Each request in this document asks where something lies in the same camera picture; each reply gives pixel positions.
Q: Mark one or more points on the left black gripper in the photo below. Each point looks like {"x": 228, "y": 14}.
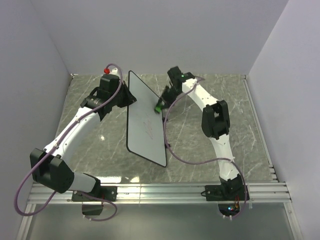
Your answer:
{"x": 131, "y": 99}

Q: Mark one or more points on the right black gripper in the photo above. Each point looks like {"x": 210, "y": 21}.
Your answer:
{"x": 164, "y": 100}

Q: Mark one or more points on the green whiteboard eraser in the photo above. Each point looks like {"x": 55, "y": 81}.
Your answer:
{"x": 158, "y": 108}

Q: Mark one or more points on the white whiteboard black frame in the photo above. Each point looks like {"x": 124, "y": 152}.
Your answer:
{"x": 144, "y": 127}

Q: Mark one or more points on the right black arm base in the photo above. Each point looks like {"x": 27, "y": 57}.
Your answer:
{"x": 223, "y": 192}

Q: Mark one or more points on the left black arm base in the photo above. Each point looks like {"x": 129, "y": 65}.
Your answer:
{"x": 101, "y": 193}

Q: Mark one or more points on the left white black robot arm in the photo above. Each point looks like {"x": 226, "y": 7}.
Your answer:
{"x": 51, "y": 164}

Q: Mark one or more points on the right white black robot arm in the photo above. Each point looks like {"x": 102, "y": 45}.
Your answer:
{"x": 215, "y": 124}

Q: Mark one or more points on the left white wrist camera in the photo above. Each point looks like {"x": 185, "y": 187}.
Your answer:
{"x": 111, "y": 71}

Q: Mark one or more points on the right side aluminium rail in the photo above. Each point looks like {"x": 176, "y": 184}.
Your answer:
{"x": 260, "y": 131}

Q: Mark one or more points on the aluminium mounting rail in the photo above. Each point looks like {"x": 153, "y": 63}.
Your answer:
{"x": 166, "y": 193}

